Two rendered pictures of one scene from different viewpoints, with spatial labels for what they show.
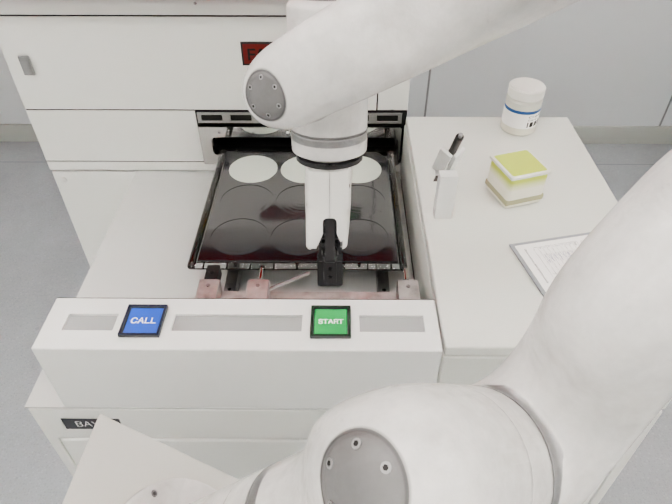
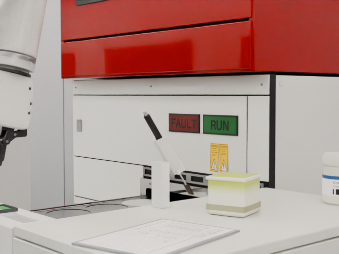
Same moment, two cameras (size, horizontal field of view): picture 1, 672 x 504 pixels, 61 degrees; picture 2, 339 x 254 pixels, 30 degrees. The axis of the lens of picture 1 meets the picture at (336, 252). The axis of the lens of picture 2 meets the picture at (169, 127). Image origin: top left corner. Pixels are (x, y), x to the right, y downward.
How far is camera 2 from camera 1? 1.12 m
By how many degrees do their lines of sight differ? 58
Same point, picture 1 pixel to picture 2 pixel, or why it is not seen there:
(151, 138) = (120, 185)
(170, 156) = not seen: hidden behind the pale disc
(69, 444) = not seen: outside the picture
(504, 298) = (94, 227)
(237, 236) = (67, 213)
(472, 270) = (110, 218)
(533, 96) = (332, 158)
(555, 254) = (178, 226)
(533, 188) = (231, 196)
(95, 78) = (103, 136)
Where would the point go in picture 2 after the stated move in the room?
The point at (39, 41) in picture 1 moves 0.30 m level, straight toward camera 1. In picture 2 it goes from (87, 110) to (33, 113)
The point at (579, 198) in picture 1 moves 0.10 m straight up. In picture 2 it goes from (282, 224) to (283, 162)
